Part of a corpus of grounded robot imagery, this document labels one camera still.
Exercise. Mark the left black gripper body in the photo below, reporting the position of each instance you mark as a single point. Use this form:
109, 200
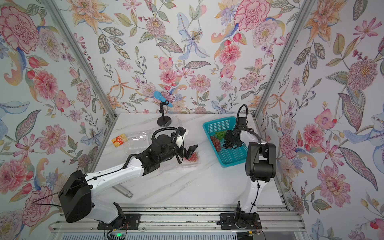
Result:
170, 153

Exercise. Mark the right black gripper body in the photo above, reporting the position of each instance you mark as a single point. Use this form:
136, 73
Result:
230, 135

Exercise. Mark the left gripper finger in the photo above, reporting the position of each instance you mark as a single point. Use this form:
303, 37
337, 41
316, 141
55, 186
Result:
190, 151
182, 154

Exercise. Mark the clear clamshell container front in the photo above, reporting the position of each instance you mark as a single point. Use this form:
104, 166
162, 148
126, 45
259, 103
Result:
172, 166

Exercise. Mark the clear clamshell container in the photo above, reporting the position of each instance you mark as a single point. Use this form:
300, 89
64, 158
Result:
137, 142
176, 122
172, 166

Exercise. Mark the red grape bunch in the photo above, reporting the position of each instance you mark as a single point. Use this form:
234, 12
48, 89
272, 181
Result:
216, 143

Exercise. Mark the teal plastic mesh basket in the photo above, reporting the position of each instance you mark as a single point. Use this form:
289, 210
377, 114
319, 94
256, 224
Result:
227, 154

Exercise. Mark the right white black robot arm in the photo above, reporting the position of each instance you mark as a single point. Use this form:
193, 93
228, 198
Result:
260, 167

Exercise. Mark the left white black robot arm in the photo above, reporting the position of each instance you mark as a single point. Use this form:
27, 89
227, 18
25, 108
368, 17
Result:
79, 196

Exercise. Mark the green grape bunch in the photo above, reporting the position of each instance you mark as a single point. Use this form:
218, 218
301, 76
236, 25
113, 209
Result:
221, 135

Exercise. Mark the clear clamshell container back left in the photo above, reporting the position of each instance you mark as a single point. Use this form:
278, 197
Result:
137, 142

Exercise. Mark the blue microphone on black stand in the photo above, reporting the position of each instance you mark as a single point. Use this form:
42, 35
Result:
163, 111

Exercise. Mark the clear clamshell container back centre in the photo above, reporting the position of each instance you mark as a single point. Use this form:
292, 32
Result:
176, 122

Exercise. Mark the orange yellow snack packet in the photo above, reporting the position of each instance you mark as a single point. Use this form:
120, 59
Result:
119, 140

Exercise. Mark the grey metal cylinder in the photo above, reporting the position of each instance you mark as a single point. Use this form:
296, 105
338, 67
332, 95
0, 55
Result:
124, 191

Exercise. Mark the aluminium rail base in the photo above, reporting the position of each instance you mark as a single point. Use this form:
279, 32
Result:
203, 218

